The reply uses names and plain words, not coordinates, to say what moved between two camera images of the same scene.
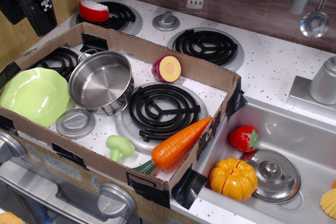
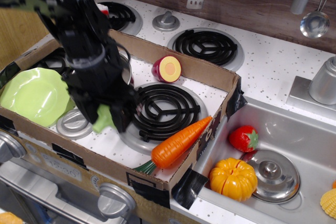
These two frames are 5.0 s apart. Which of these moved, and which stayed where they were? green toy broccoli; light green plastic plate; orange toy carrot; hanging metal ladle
Moved: green toy broccoli
Stayed: orange toy carrot; hanging metal ladle; light green plastic plate
